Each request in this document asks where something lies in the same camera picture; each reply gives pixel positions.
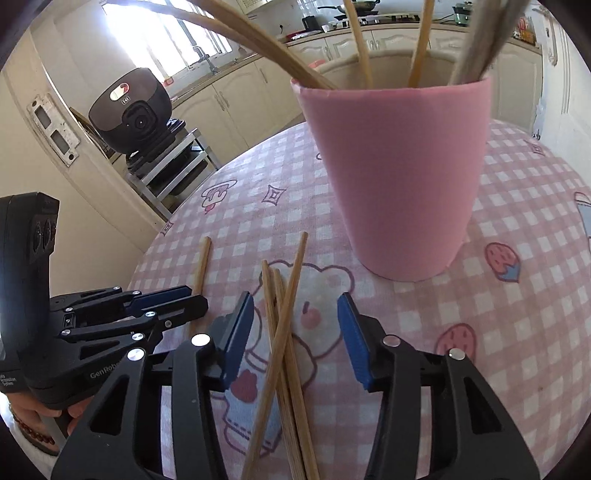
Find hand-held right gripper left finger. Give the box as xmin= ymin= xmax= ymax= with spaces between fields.
xmin=51 ymin=291 xmax=256 ymax=480

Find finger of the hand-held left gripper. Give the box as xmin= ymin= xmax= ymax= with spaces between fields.
xmin=50 ymin=285 xmax=193 ymax=324
xmin=58 ymin=294 xmax=209 ymax=365

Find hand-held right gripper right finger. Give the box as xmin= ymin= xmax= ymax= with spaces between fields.
xmin=337 ymin=292 xmax=541 ymax=480

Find pink cup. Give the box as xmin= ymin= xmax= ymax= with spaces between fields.
xmin=290 ymin=50 xmax=492 ymax=282

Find person's left hand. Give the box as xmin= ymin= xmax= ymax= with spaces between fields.
xmin=21 ymin=390 xmax=95 ymax=439

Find metal rack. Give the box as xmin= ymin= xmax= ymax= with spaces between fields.
xmin=124 ymin=119 xmax=220 ymax=221

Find metal door strike plate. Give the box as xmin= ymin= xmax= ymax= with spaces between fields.
xmin=27 ymin=93 xmax=80 ymax=168

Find pink checked tablecloth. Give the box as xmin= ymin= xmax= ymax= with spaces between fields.
xmin=124 ymin=117 xmax=591 ymax=480

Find black rice cooker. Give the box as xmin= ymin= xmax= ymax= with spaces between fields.
xmin=88 ymin=68 xmax=172 ymax=155

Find cream sink base cabinet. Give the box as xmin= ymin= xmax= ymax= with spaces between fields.
xmin=168 ymin=58 xmax=305 ymax=171

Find metal faucet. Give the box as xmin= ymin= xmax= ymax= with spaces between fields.
xmin=191 ymin=45 xmax=218 ymax=75

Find kitchen window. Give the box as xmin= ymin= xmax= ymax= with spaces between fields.
xmin=102 ymin=0 xmax=234 ymax=79

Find cream base cabinet row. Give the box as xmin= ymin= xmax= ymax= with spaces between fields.
xmin=284 ymin=23 xmax=542 ymax=132

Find chopsticks standing in cup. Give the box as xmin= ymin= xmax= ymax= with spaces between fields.
xmin=166 ymin=16 xmax=541 ymax=100

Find gas stove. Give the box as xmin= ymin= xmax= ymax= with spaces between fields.
xmin=335 ymin=14 xmax=421 ymax=26

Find white panel door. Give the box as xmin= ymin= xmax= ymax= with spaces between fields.
xmin=538 ymin=14 xmax=591 ymax=153

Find wok with lid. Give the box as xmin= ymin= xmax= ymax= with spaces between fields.
xmin=318 ymin=0 xmax=382 ymax=14

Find red beaded bracelet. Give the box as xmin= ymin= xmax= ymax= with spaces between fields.
xmin=7 ymin=402 xmax=58 ymax=455

